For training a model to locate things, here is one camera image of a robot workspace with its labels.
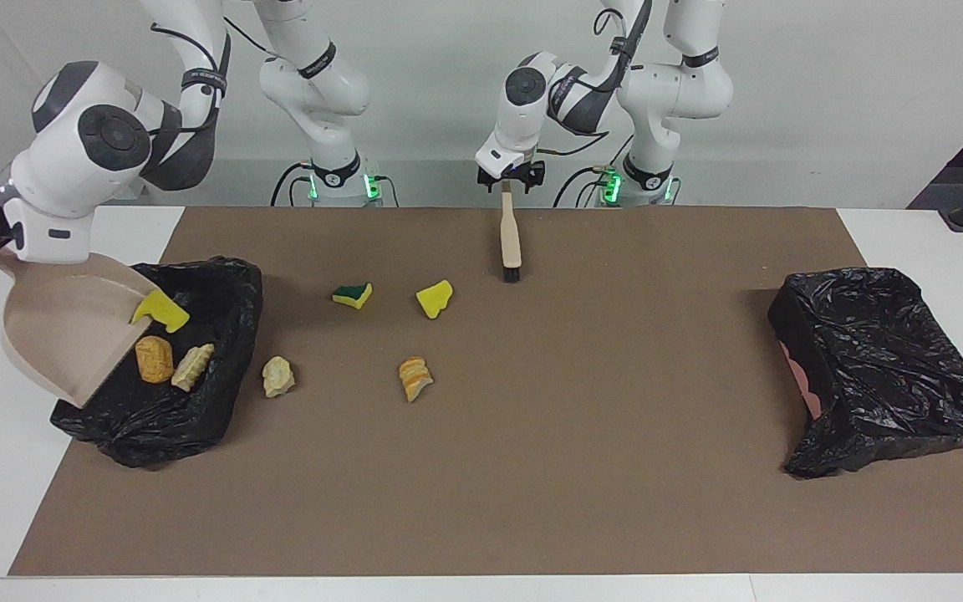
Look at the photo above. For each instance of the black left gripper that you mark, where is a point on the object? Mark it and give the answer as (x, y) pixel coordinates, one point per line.
(515, 176)

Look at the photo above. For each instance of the beige hand brush black bristles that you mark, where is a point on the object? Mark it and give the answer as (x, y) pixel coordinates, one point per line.
(511, 238)

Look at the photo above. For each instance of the beige plastic dustpan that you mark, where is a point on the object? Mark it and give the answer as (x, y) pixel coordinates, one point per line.
(63, 326)

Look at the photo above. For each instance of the green and yellow sponge piece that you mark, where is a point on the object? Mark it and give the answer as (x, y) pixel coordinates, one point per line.
(354, 295)

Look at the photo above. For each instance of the brown bread nugget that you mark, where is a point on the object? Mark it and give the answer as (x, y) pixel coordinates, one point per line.
(154, 359)

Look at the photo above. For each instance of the striped bread piece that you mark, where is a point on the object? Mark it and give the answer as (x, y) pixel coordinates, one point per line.
(193, 366)
(415, 378)

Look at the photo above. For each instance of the pale bread chunk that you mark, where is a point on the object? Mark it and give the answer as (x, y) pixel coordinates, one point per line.
(277, 377)

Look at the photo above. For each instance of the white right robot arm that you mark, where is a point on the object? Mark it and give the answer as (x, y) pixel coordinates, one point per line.
(105, 134)

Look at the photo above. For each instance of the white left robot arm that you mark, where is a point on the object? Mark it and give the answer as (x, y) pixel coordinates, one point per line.
(674, 92)

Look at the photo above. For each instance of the left black trash bag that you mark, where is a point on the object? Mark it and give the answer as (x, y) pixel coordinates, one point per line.
(180, 418)

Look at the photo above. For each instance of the black bag lined pink bin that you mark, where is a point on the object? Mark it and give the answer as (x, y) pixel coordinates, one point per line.
(883, 368)

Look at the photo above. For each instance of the brown table mat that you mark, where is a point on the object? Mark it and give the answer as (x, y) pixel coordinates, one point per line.
(481, 502)

